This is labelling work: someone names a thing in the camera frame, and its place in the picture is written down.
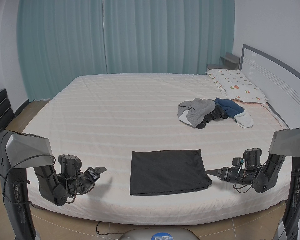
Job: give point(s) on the pile of clothes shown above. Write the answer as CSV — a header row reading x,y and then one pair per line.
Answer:
x,y
196,112

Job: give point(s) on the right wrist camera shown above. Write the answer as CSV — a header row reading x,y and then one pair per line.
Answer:
x,y
236,161

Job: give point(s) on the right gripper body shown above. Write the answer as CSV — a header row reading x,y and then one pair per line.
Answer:
x,y
232,175

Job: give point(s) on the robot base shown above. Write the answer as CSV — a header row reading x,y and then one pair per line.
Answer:
x,y
140,235

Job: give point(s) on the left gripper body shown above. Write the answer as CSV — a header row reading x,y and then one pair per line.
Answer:
x,y
89,178

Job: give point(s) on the black chest of drawers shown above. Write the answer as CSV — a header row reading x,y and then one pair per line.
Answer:
x,y
4,107

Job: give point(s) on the white printed pillow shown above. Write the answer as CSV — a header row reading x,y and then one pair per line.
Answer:
x,y
236,84

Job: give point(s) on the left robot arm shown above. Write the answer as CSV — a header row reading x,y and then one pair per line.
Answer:
x,y
46,178

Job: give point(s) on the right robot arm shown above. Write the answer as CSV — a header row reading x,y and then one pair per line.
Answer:
x,y
269,173

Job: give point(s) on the bed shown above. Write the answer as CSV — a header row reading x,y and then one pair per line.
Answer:
x,y
117,117

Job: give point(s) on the grey bedside table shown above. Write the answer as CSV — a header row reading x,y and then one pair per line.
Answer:
x,y
232,58

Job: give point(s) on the black garment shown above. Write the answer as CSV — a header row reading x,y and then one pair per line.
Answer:
x,y
164,171

